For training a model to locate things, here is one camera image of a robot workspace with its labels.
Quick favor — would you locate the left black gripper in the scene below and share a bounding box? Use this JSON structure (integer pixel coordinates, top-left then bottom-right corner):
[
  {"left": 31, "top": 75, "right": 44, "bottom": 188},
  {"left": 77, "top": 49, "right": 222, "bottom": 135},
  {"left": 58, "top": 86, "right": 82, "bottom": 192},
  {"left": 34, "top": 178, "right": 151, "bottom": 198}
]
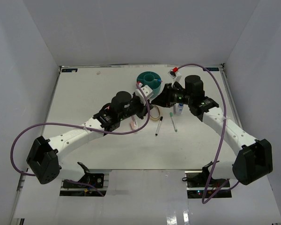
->
[{"left": 119, "top": 92, "right": 154, "bottom": 121}]

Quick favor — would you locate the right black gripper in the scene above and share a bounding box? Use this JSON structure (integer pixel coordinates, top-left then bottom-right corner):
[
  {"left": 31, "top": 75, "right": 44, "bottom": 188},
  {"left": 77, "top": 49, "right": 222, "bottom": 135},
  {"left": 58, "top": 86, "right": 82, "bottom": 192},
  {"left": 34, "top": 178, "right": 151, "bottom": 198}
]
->
[{"left": 152, "top": 83, "right": 193, "bottom": 108}]

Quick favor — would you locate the green capped white marker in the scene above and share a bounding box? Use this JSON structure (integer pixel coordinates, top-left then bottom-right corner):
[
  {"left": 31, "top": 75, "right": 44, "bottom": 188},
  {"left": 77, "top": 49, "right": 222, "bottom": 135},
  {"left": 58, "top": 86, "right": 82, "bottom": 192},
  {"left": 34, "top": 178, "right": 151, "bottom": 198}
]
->
[{"left": 170, "top": 112, "right": 177, "bottom": 132}]

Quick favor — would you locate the black capped white marker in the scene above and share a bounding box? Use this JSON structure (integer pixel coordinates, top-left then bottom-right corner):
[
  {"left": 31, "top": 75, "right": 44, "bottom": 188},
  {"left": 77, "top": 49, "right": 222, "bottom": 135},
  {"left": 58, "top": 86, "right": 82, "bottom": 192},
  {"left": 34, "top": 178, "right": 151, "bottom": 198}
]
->
[{"left": 155, "top": 116, "right": 163, "bottom": 136}]

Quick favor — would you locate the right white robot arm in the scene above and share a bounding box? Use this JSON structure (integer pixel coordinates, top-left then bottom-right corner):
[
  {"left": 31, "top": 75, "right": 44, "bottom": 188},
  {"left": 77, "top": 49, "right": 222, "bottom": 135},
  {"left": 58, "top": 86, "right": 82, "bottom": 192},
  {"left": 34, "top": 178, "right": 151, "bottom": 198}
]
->
[{"left": 152, "top": 75, "right": 273, "bottom": 187}]

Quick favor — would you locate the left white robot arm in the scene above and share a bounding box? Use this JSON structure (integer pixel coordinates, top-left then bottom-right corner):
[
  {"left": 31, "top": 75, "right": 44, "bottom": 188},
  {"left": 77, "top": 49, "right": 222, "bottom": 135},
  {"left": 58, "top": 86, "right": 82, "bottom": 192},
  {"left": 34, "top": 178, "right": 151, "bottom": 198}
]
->
[{"left": 27, "top": 87, "right": 153, "bottom": 187}]

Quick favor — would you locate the masking tape roll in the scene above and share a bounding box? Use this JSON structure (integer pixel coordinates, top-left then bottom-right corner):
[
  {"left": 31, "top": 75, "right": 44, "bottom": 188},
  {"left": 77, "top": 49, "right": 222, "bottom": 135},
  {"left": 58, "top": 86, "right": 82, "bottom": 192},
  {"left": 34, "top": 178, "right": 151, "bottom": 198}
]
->
[{"left": 150, "top": 105, "right": 162, "bottom": 122}]

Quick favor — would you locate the teal round desk organizer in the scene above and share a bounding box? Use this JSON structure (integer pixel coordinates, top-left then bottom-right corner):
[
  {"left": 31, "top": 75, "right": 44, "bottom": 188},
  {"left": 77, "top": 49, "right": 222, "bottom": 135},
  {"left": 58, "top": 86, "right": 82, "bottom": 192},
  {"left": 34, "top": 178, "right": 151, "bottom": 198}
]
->
[{"left": 137, "top": 71, "right": 162, "bottom": 98}]

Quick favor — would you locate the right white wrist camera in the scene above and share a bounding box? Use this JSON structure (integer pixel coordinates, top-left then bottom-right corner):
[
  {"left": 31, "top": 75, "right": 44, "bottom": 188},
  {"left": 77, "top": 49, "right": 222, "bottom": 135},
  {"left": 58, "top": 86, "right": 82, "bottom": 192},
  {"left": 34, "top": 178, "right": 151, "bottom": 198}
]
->
[{"left": 168, "top": 67, "right": 182, "bottom": 87}]

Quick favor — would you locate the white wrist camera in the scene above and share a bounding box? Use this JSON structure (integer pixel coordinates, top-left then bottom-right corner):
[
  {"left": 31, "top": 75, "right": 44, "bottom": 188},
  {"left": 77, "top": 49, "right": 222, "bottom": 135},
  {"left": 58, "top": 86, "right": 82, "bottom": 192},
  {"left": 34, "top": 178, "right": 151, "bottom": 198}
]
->
[
  {"left": 168, "top": 67, "right": 182, "bottom": 87},
  {"left": 135, "top": 85, "right": 154, "bottom": 105}
]

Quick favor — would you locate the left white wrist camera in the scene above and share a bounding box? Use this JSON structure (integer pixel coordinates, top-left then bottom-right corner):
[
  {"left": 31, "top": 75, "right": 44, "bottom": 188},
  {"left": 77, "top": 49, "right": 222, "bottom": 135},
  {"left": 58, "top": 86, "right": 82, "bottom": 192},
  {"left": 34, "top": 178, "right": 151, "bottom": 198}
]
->
[{"left": 135, "top": 85, "right": 154, "bottom": 105}]

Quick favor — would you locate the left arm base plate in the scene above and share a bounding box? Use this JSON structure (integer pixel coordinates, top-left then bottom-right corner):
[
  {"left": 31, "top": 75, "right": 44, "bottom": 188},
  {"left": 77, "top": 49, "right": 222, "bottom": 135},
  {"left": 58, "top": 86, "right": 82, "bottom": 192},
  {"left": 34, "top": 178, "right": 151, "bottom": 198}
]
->
[{"left": 59, "top": 173, "right": 109, "bottom": 197}]

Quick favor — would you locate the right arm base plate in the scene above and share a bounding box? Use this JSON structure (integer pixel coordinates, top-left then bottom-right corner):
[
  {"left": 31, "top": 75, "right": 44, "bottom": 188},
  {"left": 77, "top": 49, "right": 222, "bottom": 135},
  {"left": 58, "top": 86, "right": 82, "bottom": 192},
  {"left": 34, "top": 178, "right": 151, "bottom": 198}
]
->
[{"left": 182, "top": 170, "right": 232, "bottom": 199}]

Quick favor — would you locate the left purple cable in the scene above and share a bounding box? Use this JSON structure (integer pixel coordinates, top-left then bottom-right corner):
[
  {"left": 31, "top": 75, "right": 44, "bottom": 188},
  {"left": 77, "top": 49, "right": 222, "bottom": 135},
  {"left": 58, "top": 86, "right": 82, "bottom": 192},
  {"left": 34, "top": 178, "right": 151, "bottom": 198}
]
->
[{"left": 10, "top": 82, "right": 151, "bottom": 197}]

